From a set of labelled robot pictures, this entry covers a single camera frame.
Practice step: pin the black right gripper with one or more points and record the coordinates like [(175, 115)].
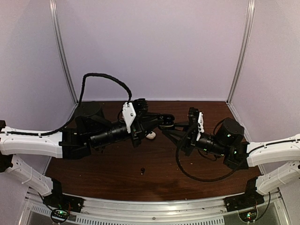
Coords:
[(192, 136)]

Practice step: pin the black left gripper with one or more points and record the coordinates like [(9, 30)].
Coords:
[(140, 132)]

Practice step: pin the white earbud charging case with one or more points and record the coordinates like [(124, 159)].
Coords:
[(151, 135)]

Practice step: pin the black earbud charging case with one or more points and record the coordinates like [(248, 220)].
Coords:
[(167, 121)]

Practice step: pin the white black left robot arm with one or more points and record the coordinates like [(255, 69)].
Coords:
[(92, 131)]

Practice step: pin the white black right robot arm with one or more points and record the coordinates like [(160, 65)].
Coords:
[(227, 141)]

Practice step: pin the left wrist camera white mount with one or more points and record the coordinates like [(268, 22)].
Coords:
[(129, 115)]

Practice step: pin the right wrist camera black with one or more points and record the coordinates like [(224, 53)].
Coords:
[(196, 117)]

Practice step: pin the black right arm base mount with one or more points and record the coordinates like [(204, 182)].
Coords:
[(246, 203)]

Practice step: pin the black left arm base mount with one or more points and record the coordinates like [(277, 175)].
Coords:
[(61, 205)]

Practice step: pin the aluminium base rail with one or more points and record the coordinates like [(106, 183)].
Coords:
[(207, 211)]

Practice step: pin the right aluminium frame post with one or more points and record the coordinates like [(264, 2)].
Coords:
[(250, 13)]

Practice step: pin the aluminium frame post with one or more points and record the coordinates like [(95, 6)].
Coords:
[(250, 13), (61, 50)]

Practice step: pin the left aluminium frame post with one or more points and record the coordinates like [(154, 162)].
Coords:
[(61, 50)]

